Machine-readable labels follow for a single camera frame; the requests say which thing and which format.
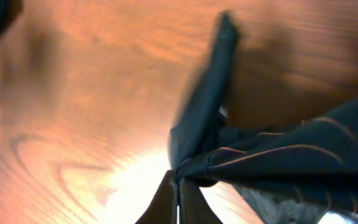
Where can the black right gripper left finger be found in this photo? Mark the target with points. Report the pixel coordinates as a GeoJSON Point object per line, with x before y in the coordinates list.
{"type": "Point", "coordinates": [163, 207]}

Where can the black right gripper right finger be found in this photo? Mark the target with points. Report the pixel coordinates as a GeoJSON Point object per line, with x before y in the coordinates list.
{"type": "Point", "coordinates": [193, 207]}

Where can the black orange-patterned jersey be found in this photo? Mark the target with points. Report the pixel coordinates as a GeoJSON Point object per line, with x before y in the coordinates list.
{"type": "Point", "coordinates": [294, 174]}

